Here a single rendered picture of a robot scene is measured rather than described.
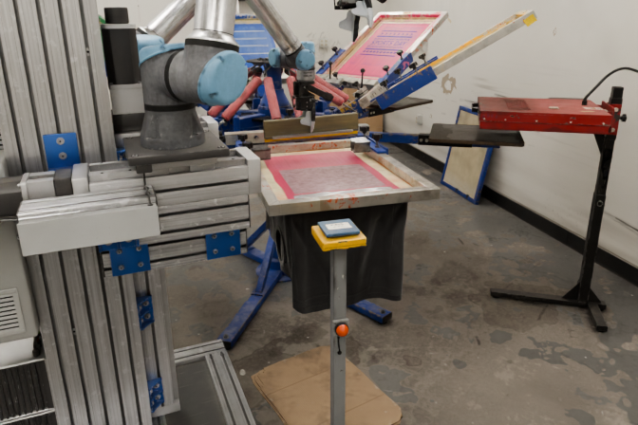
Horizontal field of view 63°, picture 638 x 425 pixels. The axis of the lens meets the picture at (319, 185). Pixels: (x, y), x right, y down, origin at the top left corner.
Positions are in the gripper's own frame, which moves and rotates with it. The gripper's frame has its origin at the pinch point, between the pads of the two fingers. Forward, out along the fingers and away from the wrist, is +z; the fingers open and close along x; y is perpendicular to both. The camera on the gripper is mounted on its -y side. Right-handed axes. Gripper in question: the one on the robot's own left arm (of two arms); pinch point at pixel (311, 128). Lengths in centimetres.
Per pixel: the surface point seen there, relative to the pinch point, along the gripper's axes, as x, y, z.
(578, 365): 45, -114, 109
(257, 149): 3.3, 23.6, 6.6
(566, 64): -93, -200, -12
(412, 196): 60, -19, 12
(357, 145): 2.5, -19.7, 8.2
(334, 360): 79, 13, 56
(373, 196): 60, -5, 11
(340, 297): 79, 12, 34
